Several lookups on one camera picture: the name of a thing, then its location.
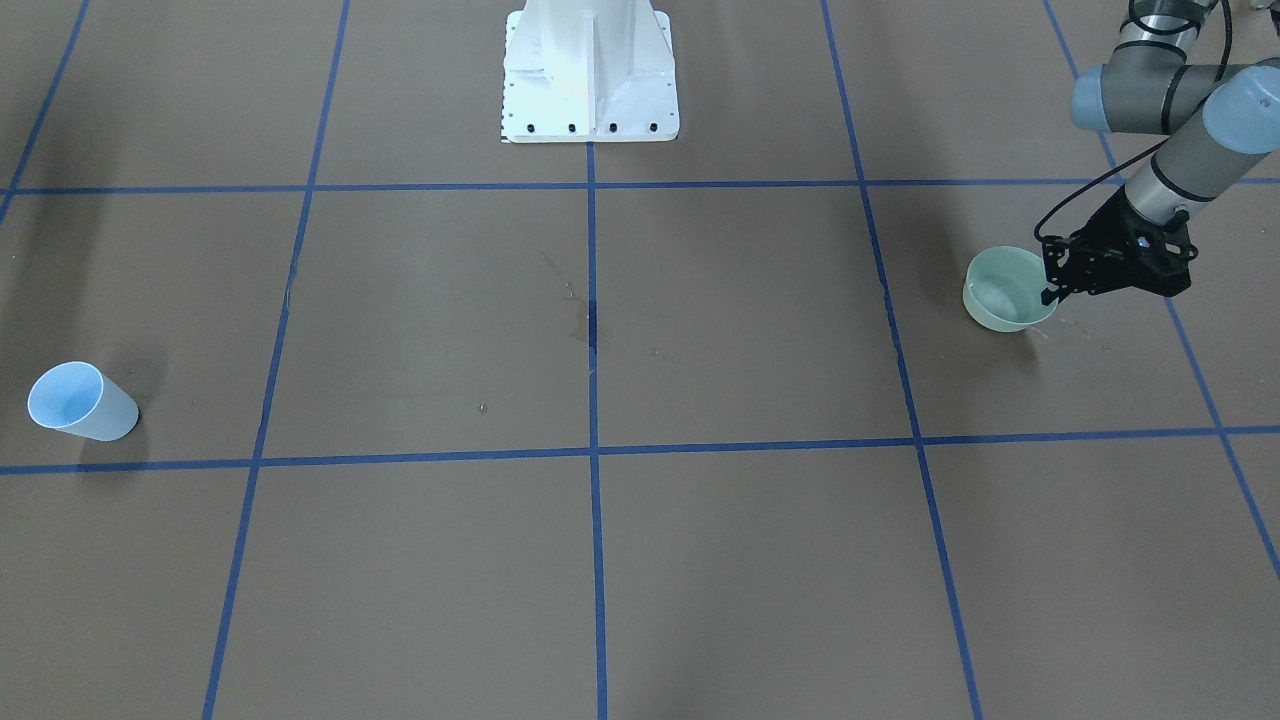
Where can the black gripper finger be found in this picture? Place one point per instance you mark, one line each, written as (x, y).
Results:
(1054, 254)

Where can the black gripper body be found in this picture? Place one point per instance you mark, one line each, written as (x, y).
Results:
(1109, 232)

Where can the pale green bowl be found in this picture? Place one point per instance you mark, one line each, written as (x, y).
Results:
(1006, 290)

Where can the light blue plastic cup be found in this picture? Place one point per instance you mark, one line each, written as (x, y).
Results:
(77, 399)

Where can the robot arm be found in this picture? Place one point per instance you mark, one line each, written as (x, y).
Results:
(1214, 123)

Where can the white pedestal column base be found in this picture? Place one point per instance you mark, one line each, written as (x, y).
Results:
(589, 72)

